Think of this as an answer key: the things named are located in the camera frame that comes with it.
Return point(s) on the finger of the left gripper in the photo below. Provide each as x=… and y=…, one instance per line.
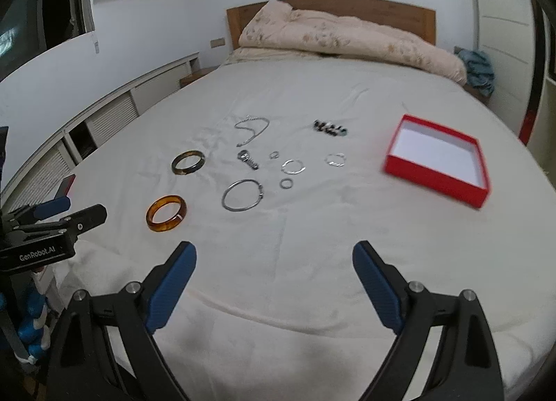
x=52, y=207
x=86, y=219

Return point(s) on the white wardrobe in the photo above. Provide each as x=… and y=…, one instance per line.
x=506, y=33

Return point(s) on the red box lid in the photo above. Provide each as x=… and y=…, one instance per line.
x=65, y=186

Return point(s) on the wooden headboard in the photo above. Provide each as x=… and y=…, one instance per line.
x=414, y=19

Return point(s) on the silver watch charm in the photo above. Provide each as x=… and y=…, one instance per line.
x=245, y=157

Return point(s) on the blue crumpled cloth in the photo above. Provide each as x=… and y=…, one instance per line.
x=480, y=74

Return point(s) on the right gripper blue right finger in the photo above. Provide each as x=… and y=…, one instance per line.
x=465, y=364

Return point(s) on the red jewelry box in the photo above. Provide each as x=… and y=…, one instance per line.
x=439, y=158

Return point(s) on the amber orange bangle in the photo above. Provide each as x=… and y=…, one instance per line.
x=168, y=224

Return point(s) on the pink floral duvet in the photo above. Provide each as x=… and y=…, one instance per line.
x=278, y=26

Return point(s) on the wooden nightstand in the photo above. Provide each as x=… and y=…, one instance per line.
x=190, y=78

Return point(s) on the textured silver hoop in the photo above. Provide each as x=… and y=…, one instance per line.
x=293, y=167

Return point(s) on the blue white gloved hand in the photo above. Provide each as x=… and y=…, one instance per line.
x=33, y=330

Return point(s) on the dark brown bangle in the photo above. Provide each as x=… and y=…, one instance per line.
x=190, y=169

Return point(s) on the wall power socket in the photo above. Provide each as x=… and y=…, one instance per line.
x=217, y=43

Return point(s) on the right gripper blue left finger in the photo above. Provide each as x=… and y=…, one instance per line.
x=104, y=347

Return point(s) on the large silver bangle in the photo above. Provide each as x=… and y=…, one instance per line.
x=228, y=190

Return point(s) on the white low cabinet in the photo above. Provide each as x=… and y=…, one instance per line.
x=41, y=174

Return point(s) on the white bed mattress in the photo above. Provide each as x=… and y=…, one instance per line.
x=274, y=310

